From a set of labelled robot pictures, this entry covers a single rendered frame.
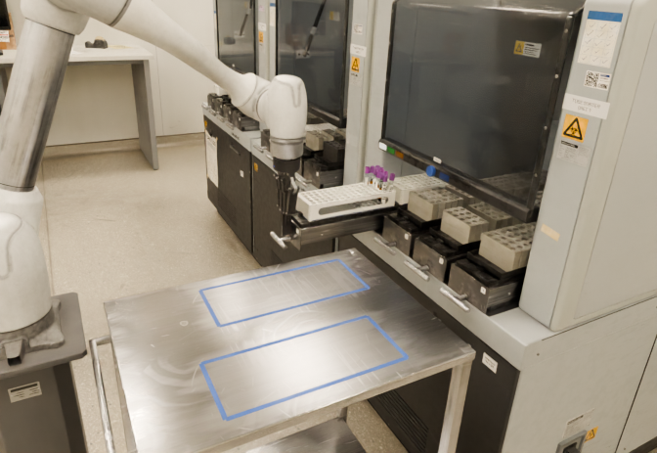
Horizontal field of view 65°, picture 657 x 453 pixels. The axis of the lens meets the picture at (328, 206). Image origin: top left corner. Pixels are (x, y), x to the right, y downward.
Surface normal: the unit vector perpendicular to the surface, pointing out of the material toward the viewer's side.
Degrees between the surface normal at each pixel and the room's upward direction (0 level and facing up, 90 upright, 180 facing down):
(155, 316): 0
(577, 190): 90
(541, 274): 90
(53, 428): 90
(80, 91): 90
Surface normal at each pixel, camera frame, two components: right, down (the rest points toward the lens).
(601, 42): -0.88, 0.15
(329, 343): 0.04, -0.92
